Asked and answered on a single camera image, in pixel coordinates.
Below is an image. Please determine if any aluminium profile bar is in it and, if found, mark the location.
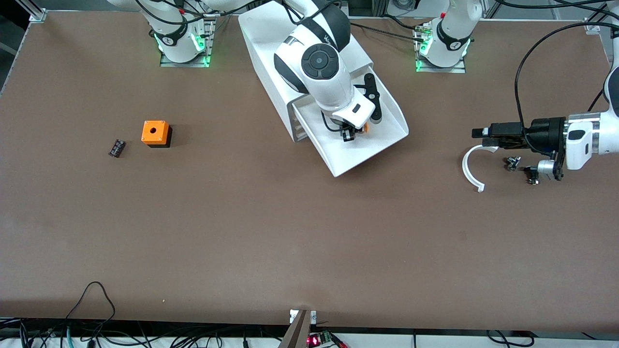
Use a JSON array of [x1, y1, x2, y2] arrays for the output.
[[278, 309, 317, 348]]

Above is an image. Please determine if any black looped cable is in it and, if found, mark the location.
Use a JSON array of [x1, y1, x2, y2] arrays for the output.
[[65, 281, 117, 334]]

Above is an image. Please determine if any circuit board with red light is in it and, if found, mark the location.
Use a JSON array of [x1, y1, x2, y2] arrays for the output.
[[306, 331, 339, 348]]

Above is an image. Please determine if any orange box with hole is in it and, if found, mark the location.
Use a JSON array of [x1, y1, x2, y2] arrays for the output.
[[141, 120, 173, 148]]

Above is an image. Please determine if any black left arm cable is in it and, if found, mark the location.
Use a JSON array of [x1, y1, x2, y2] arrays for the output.
[[514, 22, 619, 127]]

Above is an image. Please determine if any black cable behind cabinet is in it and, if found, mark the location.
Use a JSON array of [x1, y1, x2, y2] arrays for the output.
[[348, 21, 427, 44]]

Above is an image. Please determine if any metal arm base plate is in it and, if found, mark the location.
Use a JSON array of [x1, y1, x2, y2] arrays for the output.
[[160, 14, 216, 68], [415, 24, 467, 74]]

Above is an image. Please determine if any white half ring clamp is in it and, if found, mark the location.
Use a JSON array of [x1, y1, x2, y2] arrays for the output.
[[462, 144, 500, 193]]

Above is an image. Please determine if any aluminium frame corner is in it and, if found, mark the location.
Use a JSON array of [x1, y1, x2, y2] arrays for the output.
[[15, 0, 47, 23]]

